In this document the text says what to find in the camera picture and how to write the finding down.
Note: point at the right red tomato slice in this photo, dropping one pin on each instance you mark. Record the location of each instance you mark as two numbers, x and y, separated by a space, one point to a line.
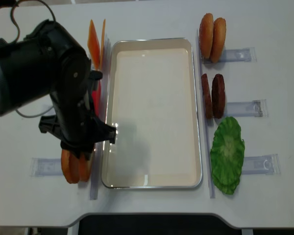
96 93

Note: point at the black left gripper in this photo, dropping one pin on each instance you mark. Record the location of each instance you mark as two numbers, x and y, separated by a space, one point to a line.
75 122

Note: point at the white rectangular metal tray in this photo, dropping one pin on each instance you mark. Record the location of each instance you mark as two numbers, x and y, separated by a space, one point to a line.
151 101

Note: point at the clear holder by bun slices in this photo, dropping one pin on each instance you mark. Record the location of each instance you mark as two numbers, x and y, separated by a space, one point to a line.
41 167

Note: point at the green lettuce leaf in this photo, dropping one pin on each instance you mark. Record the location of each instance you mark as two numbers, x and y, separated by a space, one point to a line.
227 155

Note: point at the bun slice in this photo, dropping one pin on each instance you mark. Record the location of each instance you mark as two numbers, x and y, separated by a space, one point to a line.
69 166
84 168

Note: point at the orange cheese slice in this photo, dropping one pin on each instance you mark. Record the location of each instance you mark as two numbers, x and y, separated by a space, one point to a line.
93 45
102 44

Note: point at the left orange cheese slice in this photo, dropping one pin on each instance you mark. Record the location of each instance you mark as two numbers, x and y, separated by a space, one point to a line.
93 45

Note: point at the clear holder by top buns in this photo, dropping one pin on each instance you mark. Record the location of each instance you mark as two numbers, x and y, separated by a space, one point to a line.
247 54

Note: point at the right orange cheese slice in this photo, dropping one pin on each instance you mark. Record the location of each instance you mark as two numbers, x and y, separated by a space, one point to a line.
102 44

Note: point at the right dark meat patty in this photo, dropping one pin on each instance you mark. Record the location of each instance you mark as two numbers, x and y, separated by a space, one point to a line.
218 96

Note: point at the clear holder by lettuce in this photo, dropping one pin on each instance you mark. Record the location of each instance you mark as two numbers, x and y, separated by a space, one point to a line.
266 164

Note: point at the right clear acrylic rail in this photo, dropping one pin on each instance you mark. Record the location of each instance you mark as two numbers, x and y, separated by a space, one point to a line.
205 127

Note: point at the left sesame top bun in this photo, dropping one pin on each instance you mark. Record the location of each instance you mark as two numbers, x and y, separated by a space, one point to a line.
206 35

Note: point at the left clear acrylic rail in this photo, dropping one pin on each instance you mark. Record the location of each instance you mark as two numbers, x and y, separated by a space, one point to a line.
98 152

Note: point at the left brown meat patty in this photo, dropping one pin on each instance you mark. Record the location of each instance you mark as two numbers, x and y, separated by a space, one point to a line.
207 97

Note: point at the right top bun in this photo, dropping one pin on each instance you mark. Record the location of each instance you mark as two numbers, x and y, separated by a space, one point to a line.
219 35

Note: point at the clear holder by patties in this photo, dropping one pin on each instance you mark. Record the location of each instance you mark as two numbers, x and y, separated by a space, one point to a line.
255 108

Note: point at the clear acrylic rail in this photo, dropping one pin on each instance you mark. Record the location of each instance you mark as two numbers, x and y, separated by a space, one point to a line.
98 152
205 127

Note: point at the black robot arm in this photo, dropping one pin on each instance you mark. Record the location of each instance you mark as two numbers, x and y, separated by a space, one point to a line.
49 61

